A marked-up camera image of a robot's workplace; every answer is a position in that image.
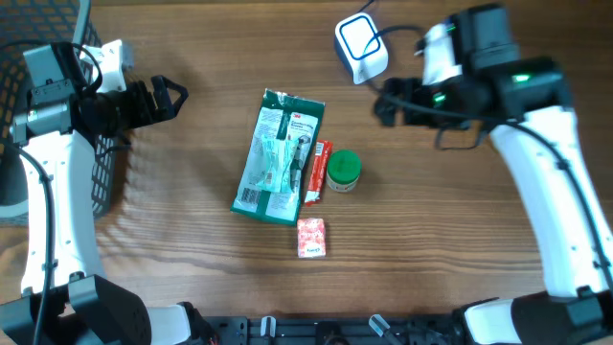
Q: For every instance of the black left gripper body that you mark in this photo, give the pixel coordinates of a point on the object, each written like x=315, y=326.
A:
x=125, y=109

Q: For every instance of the white barcode scanner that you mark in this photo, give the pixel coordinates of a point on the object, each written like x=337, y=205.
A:
x=362, y=53

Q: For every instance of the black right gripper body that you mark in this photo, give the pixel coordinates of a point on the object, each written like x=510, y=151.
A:
x=442, y=95

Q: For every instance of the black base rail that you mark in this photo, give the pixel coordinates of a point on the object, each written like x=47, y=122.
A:
x=426, y=329

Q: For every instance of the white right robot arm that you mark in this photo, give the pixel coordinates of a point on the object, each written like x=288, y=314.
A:
x=473, y=72

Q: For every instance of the green lid jar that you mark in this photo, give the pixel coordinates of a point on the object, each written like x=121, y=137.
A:
x=343, y=170

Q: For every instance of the grey plastic mesh basket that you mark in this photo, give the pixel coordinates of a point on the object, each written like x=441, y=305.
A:
x=51, y=20

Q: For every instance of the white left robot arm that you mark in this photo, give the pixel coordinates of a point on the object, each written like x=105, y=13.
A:
x=80, y=94

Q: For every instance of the red tissue pack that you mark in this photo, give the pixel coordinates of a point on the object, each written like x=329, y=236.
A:
x=311, y=238

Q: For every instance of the red snack stick packet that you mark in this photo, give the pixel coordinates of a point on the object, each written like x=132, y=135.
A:
x=323, y=151

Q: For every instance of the green glove package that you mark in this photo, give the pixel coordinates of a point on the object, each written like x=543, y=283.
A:
x=284, y=137

